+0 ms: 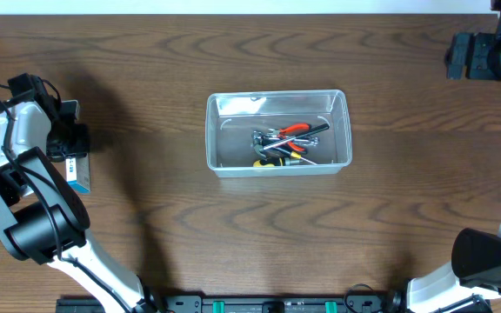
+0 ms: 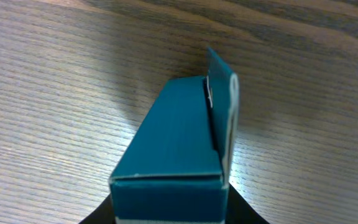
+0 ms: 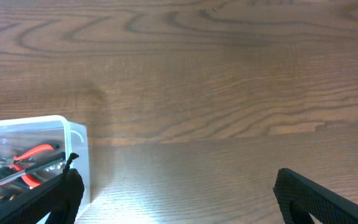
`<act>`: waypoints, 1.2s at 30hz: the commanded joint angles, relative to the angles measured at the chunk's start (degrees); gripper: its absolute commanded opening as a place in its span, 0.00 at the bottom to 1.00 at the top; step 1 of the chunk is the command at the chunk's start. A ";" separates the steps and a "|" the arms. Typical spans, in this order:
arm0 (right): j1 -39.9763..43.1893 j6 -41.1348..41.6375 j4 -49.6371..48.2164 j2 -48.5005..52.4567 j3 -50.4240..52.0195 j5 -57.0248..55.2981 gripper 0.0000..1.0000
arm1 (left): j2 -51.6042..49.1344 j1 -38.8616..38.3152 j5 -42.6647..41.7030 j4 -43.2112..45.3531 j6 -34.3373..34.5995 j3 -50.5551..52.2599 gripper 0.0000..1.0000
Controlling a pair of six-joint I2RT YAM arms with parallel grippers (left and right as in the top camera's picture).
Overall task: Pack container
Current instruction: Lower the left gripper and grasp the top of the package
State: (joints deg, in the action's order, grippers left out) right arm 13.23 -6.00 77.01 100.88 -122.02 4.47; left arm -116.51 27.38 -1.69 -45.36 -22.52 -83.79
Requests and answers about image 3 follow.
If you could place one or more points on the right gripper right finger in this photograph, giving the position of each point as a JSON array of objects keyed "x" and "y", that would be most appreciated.
[{"x": 301, "y": 201}]

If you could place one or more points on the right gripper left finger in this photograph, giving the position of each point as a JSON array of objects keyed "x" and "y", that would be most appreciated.
[{"x": 58, "y": 199}]

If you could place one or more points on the red handled pliers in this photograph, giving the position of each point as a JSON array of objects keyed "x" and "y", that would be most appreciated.
[{"x": 26, "y": 159}]

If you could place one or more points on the silver ratchet wrench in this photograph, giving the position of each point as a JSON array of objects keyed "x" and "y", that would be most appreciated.
[{"x": 25, "y": 164}]

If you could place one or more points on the clear plastic container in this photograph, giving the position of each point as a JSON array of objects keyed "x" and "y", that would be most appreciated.
[{"x": 18, "y": 136}]

